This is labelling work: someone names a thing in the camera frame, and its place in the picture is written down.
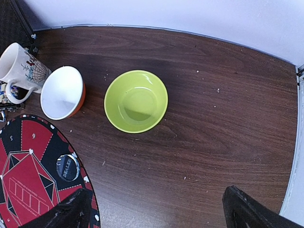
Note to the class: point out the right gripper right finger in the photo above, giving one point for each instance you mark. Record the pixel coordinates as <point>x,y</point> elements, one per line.
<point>242,211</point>

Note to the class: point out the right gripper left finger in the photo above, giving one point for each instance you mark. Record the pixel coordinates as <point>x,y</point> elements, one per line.
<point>72,212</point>

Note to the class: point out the clear dealer button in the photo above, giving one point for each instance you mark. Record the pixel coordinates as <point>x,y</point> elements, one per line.
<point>68,167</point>

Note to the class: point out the round red black poker mat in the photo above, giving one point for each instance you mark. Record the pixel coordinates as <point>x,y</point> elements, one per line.
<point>29,183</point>

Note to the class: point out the white orange bowl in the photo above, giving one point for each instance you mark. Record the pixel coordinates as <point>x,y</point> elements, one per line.
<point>63,93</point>

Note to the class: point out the lime green bowl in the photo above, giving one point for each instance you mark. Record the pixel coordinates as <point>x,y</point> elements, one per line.
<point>136,101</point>

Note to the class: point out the white floral ceramic mug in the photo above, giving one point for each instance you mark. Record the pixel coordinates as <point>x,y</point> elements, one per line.
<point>20,68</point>

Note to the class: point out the right aluminium frame post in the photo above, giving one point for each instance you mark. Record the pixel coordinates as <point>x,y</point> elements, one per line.
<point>299,74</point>

